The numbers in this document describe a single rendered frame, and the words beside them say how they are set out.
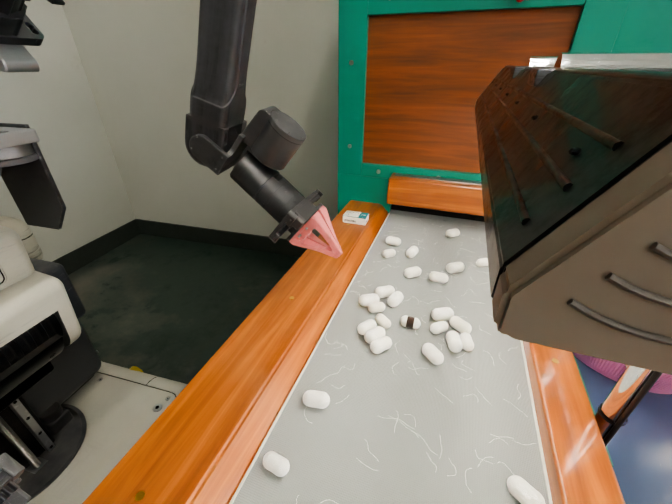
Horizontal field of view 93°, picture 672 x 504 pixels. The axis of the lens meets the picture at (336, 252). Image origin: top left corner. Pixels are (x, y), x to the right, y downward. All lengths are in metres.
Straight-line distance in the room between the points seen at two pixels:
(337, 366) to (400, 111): 0.64
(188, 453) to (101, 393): 0.84
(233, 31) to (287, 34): 1.39
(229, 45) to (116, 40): 1.98
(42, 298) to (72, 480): 0.52
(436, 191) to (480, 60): 0.29
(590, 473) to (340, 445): 0.25
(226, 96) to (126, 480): 0.44
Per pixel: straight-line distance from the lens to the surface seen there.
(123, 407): 1.17
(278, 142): 0.46
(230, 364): 0.48
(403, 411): 0.46
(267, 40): 1.90
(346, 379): 0.48
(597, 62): 0.32
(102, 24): 2.48
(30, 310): 0.71
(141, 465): 0.44
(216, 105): 0.48
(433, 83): 0.88
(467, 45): 0.88
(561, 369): 0.54
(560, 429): 0.48
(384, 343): 0.50
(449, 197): 0.86
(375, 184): 0.94
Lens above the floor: 1.11
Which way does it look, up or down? 30 degrees down
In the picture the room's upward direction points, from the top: straight up
